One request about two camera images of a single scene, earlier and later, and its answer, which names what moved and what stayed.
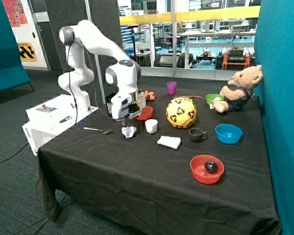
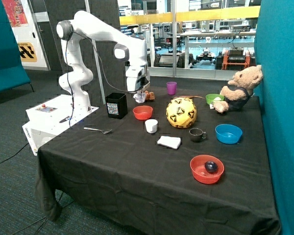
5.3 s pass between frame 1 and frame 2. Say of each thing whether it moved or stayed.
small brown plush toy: stayed
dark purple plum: stayed
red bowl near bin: stayed
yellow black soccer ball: stayed
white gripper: moved
